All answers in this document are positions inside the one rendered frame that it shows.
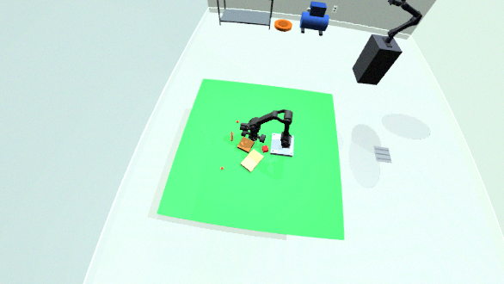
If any orange square block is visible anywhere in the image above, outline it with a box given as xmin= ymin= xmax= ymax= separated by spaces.
xmin=237 ymin=137 xmax=255 ymax=153

